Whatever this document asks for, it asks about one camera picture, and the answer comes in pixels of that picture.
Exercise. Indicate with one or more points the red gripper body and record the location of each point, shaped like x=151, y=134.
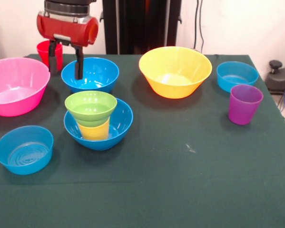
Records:
x=66, y=29

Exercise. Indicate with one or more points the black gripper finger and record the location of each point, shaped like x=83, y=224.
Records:
x=53, y=59
x=79, y=64

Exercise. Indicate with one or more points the blue plastic bowl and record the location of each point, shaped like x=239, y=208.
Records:
x=123, y=128
x=99, y=76

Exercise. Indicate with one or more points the large pink plastic bowl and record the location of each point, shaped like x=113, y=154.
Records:
x=16, y=80

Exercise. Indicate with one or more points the green plastic bowl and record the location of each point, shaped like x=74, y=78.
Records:
x=91, y=107

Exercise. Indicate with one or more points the yellow plastic cup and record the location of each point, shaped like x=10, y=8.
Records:
x=95, y=131

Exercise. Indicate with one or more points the red plastic cup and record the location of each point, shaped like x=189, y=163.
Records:
x=43, y=53

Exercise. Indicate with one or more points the large orange plastic bowl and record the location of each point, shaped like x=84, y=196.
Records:
x=175, y=69

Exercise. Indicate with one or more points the translucent blue shallow bowl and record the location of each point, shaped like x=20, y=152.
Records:
x=235, y=73
x=23, y=152

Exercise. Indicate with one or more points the dark green table cloth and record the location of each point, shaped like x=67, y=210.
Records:
x=170, y=166

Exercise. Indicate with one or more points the purple plastic cup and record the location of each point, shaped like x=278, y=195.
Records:
x=244, y=104

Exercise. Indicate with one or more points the dark grey clamp device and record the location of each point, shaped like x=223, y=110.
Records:
x=280, y=78

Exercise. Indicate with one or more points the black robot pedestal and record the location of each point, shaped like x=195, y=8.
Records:
x=142, y=23

